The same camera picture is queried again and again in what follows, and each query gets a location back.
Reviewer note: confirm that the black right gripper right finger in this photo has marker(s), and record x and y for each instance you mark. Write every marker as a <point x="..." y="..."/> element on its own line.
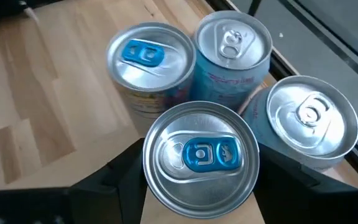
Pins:
<point x="306" y="199"/>

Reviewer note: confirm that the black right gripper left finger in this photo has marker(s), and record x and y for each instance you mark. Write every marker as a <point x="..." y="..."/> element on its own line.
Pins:
<point x="104" y="196"/>

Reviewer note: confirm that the pale pink soda can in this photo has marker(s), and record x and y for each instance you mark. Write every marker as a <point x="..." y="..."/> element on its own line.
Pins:
<point x="312" y="118"/>
<point x="233" y="40"/>

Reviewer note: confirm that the silver blue energy drink can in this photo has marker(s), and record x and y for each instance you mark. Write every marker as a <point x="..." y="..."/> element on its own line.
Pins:
<point x="200" y="158"/>
<point x="151" y="68"/>

